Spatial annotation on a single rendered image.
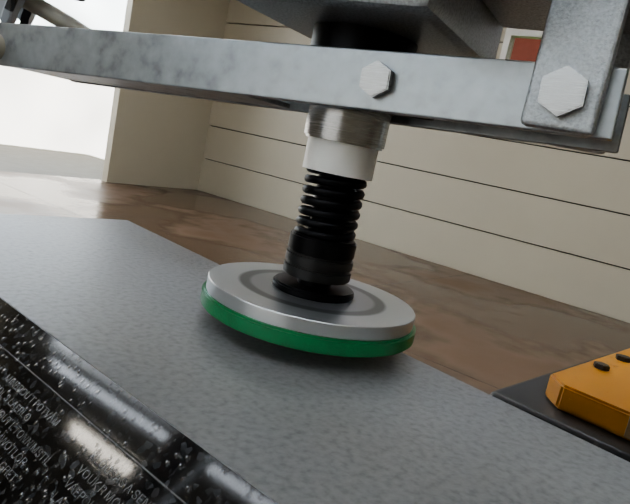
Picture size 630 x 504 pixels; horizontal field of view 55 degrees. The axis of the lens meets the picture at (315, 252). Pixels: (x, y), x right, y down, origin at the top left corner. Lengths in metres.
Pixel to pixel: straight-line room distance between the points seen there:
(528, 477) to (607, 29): 0.31
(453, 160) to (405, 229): 0.98
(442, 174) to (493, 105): 6.67
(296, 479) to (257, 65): 0.37
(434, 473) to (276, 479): 0.11
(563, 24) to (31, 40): 0.58
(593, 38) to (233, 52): 0.32
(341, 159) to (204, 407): 0.26
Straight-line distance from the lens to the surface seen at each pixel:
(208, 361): 0.52
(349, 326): 0.53
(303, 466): 0.40
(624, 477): 0.53
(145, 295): 0.67
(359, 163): 0.58
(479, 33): 0.60
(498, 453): 0.49
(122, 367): 0.49
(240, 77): 0.60
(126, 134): 8.67
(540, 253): 6.74
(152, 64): 0.67
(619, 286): 6.58
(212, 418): 0.43
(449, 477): 0.43
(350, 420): 0.47
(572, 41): 0.48
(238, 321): 0.54
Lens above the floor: 1.06
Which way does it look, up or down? 10 degrees down
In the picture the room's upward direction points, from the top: 12 degrees clockwise
